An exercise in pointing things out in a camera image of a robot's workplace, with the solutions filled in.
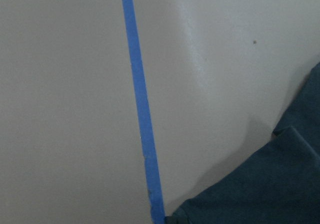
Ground brown paper table cover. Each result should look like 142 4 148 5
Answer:
0 0 320 223

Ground black printed t-shirt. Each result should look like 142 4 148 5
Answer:
164 66 320 223

